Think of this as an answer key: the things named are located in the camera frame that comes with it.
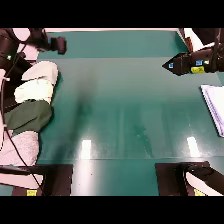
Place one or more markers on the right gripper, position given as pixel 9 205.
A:
pixel 191 61

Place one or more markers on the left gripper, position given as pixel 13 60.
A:
pixel 60 45

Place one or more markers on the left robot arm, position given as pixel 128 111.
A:
pixel 8 50

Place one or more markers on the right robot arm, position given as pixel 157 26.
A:
pixel 168 180

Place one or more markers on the pale grey garment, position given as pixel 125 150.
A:
pixel 41 70

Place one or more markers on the white folded garment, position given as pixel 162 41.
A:
pixel 215 103

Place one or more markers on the cream garment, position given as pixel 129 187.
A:
pixel 33 90

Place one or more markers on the dark green garment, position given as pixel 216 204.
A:
pixel 28 115

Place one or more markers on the light grey garment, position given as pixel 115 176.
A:
pixel 21 146

